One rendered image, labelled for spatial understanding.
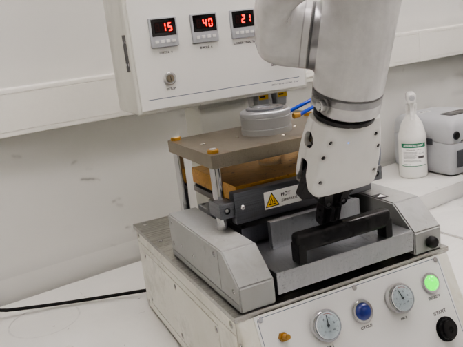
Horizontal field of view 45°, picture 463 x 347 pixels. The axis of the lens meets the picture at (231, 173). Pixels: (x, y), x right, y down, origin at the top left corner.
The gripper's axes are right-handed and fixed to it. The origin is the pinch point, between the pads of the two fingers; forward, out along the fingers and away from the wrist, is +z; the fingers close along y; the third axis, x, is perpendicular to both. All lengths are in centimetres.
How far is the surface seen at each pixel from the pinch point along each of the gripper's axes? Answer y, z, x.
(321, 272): -4.5, 4.0, -6.0
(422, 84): 98, 28, 81
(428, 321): 9.5, 12.3, -13.1
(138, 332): -21.5, 35.9, 22.2
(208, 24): -2.6, -16.2, 35.1
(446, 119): 80, 25, 52
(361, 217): 2.5, -1.2, -3.8
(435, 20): 105, 9, 88
